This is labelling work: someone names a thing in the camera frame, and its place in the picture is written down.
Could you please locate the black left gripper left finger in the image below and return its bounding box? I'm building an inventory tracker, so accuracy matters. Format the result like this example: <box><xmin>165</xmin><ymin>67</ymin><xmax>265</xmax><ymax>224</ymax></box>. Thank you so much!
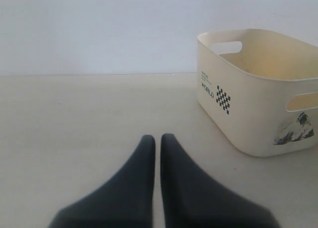
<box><xmin>49</xmin><ymin>135</ymin><xmax>156</xmax><ymax>228</ymax></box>

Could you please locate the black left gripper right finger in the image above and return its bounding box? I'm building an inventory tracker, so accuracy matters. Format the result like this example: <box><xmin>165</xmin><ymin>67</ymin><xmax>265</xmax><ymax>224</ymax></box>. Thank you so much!
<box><xmin>160</xmin><ymin>134</ymin><xmax>280</xmax><ymax>228</ymax></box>

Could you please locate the cream plastic storage bin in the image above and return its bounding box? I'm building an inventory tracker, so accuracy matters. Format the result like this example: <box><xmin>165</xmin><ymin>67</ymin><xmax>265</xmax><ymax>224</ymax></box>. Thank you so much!
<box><xmin>197</xmin><ymin>29</ymin><xmax>318</xmax><ymax>157</ymax></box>

